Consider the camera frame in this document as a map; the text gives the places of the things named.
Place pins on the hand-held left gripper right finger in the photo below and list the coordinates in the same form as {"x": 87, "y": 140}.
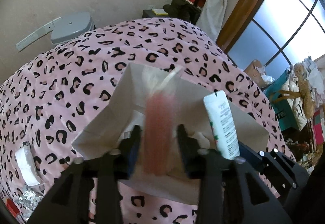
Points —
{"x": 186, "y": 155}

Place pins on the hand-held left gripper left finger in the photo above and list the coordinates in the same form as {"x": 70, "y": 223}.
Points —
{"x": 133, "y": 155}

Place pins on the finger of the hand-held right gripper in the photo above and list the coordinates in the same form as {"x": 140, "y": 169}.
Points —
{"x": 251, "y": 156}

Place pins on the pink packet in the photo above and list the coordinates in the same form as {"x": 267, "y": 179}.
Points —
{"x": 158, "y": 132}

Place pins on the white paper bag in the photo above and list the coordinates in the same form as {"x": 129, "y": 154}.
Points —
{"x": 101, "y": 127}

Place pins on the pale tube with black cap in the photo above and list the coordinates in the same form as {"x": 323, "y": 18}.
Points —
{"x": 222, "y": 125}

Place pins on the silver checkered foil bag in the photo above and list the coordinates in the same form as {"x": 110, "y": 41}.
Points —
{"x": 28, "y": 198}

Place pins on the teal bag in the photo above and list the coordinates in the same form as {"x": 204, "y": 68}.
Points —
{"x": 281, "y": 112}

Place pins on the pink red box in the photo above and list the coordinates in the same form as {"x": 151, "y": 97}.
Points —
{"x": 319, "y": 125}

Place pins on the white clothes pile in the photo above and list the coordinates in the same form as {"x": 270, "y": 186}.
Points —
{"x": 292, "y": 88}

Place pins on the brown cardboard box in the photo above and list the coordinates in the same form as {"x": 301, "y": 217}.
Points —
{"x": 254, "y": 68}

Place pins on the pink leopard print blanket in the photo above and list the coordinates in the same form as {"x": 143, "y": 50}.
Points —
{"x": 76, "y": 74}

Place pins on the white tissue packet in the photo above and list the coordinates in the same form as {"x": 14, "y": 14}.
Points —
{"x": 26, "y": 165}

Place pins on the black cabinet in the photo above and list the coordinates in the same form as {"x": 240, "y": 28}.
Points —
{"x": 148, "y": 14}

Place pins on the white hanging cloth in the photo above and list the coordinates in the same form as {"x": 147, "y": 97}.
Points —
{"x": 213, "y": 16}

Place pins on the yellow sticky notes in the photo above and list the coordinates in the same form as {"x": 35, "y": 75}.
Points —
{"x": 160, "y": 11}

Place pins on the dark cloth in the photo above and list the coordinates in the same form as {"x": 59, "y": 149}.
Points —
{"x": 180, "y": 8}

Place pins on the wooden framed window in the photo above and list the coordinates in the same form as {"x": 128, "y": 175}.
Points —
{"x": 243, "y": 6}

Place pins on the white grey power strip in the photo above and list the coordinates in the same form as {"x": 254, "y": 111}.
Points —
{"x": 33, "y": 37}

